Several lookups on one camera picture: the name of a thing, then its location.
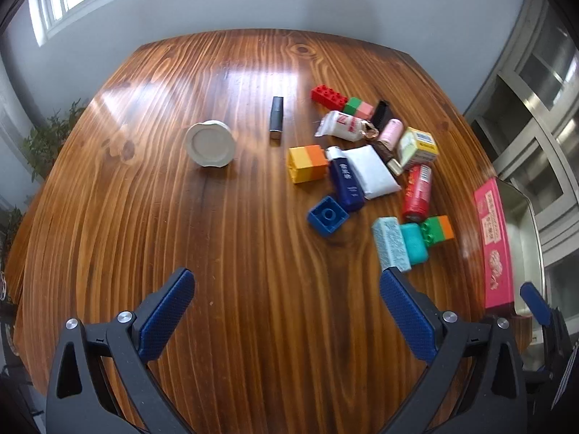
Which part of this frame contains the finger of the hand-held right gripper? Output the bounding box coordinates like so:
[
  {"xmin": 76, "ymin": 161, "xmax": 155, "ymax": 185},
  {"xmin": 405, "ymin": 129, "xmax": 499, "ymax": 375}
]
[{"xmin": 519, "ymin": 281, "xmax": 555, "ymax": 328}]

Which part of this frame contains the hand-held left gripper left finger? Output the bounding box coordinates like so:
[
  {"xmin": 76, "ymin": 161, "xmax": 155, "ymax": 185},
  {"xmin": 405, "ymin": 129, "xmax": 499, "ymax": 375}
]
[{"xmin": 45, "ymin": 268, "xmax": 196, "ymax": 434}]

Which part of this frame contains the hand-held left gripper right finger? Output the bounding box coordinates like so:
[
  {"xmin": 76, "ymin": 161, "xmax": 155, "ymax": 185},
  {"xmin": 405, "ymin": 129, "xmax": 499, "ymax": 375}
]
[{"xmin": 379, "ymin": 267, "xmax": 530, "ymax": 434}]

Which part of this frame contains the pink tin box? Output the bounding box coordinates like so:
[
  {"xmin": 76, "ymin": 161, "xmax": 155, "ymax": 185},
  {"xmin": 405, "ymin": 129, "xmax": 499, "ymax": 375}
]
[{"xmin": 473, "ymin": 178, "xmax": 546, "ymax": 318}]

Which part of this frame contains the blue bottle with white cap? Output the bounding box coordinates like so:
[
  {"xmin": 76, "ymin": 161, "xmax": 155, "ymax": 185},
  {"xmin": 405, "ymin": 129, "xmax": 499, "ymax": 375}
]
[{"xmin": 325, "ymin": 146, "xmax": 366, "ymax": 212}]

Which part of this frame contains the yellow cardboard box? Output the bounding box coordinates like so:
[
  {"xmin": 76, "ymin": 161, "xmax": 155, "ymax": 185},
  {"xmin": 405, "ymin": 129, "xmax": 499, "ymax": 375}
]
[{"xmin": 396, "ymin": 127, "xmax": 439, "ymax": 168}]

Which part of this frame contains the black comb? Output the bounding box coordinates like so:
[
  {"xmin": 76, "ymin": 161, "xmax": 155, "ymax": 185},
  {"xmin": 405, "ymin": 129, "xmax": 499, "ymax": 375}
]
[{"xmin": 371, "ymin": 99, "xmax": 393, "ymax": 133}]

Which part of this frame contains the green and pink building block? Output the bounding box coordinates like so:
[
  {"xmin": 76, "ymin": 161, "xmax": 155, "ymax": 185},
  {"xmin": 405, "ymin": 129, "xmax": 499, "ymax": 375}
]
[{"xmin": 344, "ymin": 97, "xmax": 375, "ymax": 120}]

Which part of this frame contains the teal block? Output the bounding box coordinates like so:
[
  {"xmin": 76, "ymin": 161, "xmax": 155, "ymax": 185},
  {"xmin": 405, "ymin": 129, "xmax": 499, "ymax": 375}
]
[{"xmin": 400, "ymin": 223, "xmax": 430, "ymax": 265}]

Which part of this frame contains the green and orange building block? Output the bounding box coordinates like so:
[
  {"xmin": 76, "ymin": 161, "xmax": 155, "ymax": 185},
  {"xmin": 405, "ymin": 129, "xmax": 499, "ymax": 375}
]
[{"xmin": 420, "ymin": 215, "xmax": 455, "ymax": 248}]

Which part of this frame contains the wooden desk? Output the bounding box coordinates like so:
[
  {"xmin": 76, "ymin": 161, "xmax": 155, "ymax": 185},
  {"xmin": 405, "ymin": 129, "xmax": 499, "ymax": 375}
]
[{"xmin": 4, "ymin": 28, "xmax": 544, "ymax": 434}]

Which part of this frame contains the red can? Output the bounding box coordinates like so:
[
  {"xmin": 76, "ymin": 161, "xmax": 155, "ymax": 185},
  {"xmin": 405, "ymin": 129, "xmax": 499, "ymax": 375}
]
[{"xmin": 402, "ymin": 164, "xmax": 432, "ymax": 222}]

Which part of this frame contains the blue building block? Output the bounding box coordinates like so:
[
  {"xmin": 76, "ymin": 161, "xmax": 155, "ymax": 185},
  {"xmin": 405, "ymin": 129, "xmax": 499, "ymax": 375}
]
[{"xmin": 308, "ymin": 196, "xmax": 351, "ymax": 237}]

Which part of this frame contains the white tissue pack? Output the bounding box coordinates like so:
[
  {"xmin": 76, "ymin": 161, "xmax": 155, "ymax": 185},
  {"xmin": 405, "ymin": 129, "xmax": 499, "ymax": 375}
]
[{"xmin": 341, "ymin": 145, "xmax": 402, "ymax": 200}]

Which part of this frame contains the grey glass-door cabinet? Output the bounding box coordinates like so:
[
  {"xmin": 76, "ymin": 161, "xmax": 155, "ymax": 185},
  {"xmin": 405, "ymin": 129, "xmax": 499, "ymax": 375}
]
[{"xmin": 464, "ymin": 0, "xmax": 579, "ymax": 281}]

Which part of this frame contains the white jar lid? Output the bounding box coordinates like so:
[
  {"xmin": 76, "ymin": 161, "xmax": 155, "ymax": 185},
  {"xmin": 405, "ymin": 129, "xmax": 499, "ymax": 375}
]
[{"xmin": 186, "ymin": 120, "xmax": 235, "ymax": 168}]

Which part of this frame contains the orange and yellow building block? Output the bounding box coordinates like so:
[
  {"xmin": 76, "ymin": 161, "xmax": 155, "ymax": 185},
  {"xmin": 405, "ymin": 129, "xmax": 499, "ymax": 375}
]
[{"xmin": 288, "ymin": 145, "xmax": 329, "ymax": 184}]

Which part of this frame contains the pink hair roller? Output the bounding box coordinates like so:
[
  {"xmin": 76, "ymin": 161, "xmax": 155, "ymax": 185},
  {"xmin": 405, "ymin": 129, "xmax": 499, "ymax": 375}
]
[{"xmin": 378, "ymin": 118, "xmax": 404, "ymax": 148}]

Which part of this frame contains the white packet with red print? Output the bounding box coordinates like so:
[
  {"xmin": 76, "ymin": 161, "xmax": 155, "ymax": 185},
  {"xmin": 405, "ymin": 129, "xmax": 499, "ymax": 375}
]
[{"xmin": 314, "ymin": 111, "xmax": 368, "ymax": 142}]

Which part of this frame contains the green potted plant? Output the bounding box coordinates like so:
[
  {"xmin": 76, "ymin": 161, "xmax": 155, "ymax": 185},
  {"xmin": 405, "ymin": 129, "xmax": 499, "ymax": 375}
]
[{"xmin": 20, "ymin": 99, "xmax": 86, "ymax": 182}]

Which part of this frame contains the black lipstick tube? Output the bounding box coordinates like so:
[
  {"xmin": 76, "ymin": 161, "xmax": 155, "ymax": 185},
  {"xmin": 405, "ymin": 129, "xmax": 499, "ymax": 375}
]
[{"xmin": 270, "ymin": 96, "xmax": 284, "ymax": 140}]

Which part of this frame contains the red building block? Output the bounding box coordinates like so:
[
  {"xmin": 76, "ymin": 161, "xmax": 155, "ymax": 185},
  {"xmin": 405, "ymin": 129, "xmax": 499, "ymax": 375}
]
[{"xmin": 310, "ymin": 85, "xmax": 348, "ymax": 110}]

